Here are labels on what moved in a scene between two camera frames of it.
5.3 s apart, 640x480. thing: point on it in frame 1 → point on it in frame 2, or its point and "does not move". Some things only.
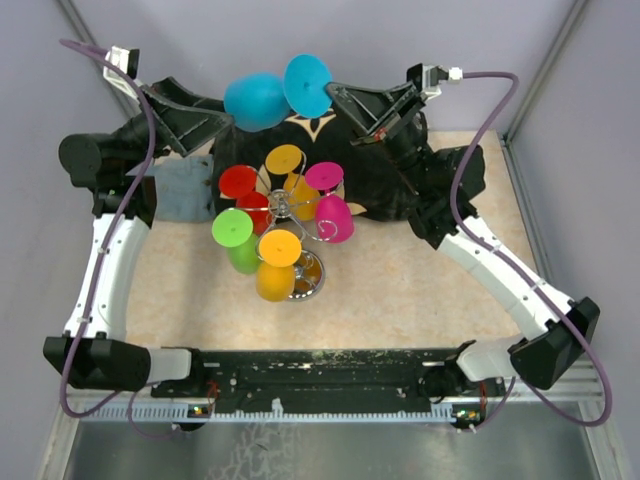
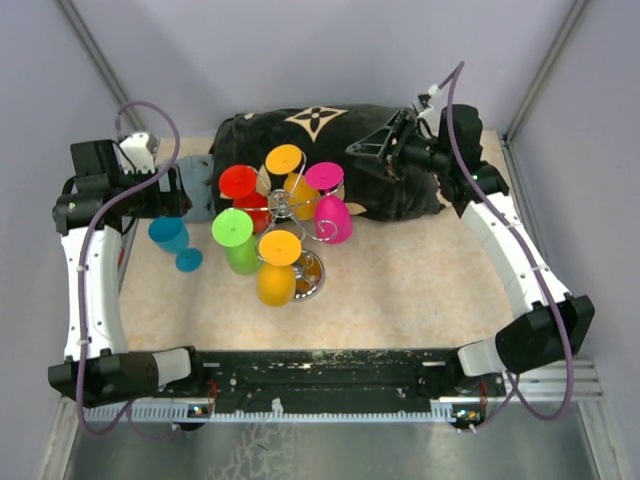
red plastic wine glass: (240, 181) does not move
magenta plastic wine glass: (334, 222) does not move
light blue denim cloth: (184, 189) does not move
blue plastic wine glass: (263, 102) → (170, 234)
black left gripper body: (165, 87) → (169, 202)
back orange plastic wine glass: (304, 203) does not move
